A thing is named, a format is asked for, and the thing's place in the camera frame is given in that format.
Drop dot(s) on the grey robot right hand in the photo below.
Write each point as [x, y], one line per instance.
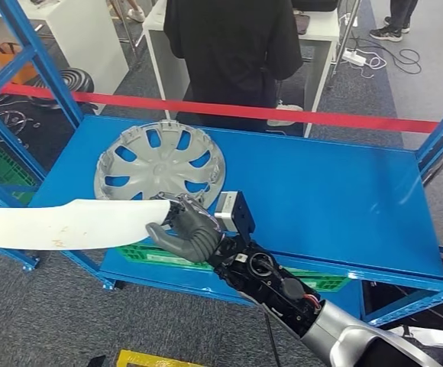
[195, 235]

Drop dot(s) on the white plastic car part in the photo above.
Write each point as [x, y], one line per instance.
[72, 225]

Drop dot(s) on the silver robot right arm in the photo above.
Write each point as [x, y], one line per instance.
[339, 334]

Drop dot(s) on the chrome emblem part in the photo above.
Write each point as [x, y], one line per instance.
[12, 121]

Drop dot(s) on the grey plastic wheel hubcap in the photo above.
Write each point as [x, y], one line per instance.
[160, 169]

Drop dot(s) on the red barrier belt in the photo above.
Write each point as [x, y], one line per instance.
[244, 112]

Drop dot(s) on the white table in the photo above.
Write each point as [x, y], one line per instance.
[167, 61]

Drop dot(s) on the person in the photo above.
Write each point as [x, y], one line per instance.
[393, 25]
[135, 14]
[232, 50]

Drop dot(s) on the black round ribbed base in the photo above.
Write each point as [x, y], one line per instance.
[69, 86]

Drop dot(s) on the metal stand legs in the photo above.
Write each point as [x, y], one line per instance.
[124, 25]

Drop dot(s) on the white cabinet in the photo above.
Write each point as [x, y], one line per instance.
[91, 40]

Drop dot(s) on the white power strip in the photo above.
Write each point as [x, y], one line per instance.
[353, 58]

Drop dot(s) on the silver metal pole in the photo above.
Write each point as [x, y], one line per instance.
[345, 40]

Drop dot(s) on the orange container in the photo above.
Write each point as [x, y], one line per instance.
[23, 73]

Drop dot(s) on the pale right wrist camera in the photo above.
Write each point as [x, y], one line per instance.
[236, 215]

